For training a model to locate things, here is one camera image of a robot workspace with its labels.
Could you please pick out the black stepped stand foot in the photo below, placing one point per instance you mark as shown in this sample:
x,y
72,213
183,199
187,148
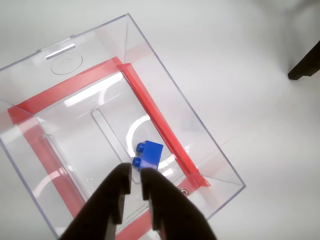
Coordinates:
x,y
307,65

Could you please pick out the transparent plastic box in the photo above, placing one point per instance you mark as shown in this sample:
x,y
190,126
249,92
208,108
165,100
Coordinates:
x,y
140,45

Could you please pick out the red base plate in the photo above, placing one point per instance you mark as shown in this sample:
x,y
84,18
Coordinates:
x,y
150,105

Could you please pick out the blue lego brick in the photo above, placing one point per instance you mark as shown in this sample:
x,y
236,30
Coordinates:
x,y
152,155

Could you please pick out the silver box lock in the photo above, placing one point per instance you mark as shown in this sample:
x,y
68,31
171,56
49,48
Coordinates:
x,y
185,191

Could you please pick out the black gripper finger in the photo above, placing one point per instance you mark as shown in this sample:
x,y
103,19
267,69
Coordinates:
x,y
105,207
175,212

